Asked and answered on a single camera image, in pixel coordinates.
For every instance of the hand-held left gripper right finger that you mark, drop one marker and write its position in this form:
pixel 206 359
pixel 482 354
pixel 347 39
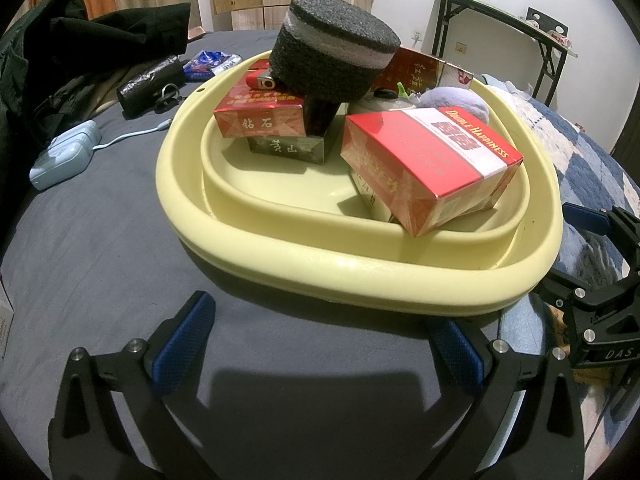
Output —
pixel 457 355

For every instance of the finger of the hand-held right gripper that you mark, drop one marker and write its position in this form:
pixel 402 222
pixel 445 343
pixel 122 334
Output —
pixel 585 217
pixel 575 292

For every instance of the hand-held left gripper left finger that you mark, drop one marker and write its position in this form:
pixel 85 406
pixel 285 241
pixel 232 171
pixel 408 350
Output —
pixel 185 340

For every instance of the yellow plastic basin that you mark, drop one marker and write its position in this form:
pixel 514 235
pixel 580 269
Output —
pixel 280 255

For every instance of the red box with white band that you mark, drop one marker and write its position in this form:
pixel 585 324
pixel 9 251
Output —
pixel 425 170

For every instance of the silver carton box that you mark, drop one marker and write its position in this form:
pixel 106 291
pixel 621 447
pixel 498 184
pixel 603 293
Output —
pixel 372 202

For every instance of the dark glossy carton box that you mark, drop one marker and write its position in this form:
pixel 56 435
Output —
pixel 287 149

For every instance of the silver and red box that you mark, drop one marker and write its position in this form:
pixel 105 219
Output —
pixel 420 72

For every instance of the round metal tin black knob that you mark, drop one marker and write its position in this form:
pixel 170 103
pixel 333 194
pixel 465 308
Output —
pixel 380 105

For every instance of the red box with white print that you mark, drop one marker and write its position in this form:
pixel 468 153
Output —
pixel 260 117

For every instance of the small plain red box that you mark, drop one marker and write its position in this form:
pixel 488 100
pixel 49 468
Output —
pixel 261 64

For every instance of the large layered foam cylinder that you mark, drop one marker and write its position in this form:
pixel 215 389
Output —
pixel 330 60

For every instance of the blue checkered blanket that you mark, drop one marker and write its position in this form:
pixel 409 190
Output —
pixel 575 160

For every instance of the red and white packet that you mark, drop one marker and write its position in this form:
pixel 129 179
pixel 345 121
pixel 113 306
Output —
pixel 560 37

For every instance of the black chair back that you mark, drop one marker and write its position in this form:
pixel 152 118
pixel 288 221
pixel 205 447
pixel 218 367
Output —
pixel 547 20

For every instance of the light blue device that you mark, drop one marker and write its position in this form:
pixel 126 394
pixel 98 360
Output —
pixel 65 152

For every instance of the black folding table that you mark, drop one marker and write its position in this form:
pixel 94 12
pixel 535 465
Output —
pixel 480 2

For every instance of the black folded bag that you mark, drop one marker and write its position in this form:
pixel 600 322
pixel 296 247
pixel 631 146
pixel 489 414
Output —
pixel 145 85

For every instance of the red lighter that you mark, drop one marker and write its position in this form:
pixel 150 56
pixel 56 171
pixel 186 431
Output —
pixel 261 81

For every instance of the blue snack packet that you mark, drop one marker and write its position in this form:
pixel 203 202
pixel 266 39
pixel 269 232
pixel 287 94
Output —
pixel 207 62

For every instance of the small brown box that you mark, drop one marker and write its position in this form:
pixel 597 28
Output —
pixel 195 34

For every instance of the black jacket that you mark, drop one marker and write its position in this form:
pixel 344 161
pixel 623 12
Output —
pixel 50 50

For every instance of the wall socket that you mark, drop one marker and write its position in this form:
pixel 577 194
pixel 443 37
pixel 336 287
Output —
pixel 460 48

